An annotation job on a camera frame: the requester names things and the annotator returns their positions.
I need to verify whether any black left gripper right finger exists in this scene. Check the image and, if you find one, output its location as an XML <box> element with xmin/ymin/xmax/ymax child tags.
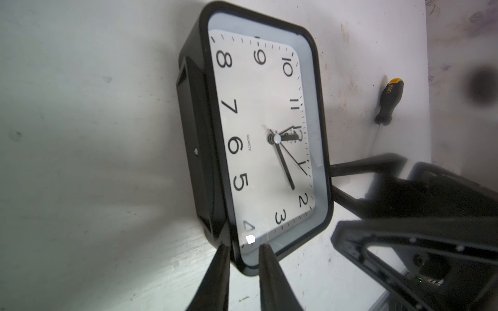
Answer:
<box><xmin>259</xmin><ymin>244</ymin><xmax>303</xmax><ymax>310</ymax></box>

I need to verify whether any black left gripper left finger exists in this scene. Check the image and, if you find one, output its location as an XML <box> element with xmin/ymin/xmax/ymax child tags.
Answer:
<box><xmin>187</xmin><ymin>244</ymin><xmax>230</xmax><ymax>310</ymax></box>

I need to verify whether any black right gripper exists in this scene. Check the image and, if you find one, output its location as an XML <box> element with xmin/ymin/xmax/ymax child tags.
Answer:
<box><xmin>329</xmin><ymin>153</ymin><xmax>497</xmax><ymax>310</ymax></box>

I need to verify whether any black handled screwdriver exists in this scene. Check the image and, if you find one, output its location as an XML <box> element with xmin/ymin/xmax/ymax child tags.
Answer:
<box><xmin>368</xmin><ymin>78</ymin><xmax>404</xmax><ymax>156</ymax></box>

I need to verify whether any black square alarm clock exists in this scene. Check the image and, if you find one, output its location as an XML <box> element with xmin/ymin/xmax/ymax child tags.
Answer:
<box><xmin>176</xmin><ymin>1</ymin><xmax>333</xmax><ymax>276</ymax></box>

